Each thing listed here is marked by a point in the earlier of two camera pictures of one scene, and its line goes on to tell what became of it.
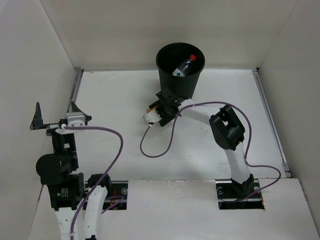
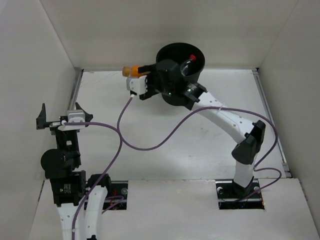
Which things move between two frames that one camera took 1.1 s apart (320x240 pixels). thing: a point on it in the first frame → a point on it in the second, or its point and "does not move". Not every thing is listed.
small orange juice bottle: (149, 110) → (131, 71)
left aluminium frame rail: (81, 72) does not move
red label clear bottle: (183, 68) does not move
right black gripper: (164, 120) → (144, 69)
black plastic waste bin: (169, 57) does not move
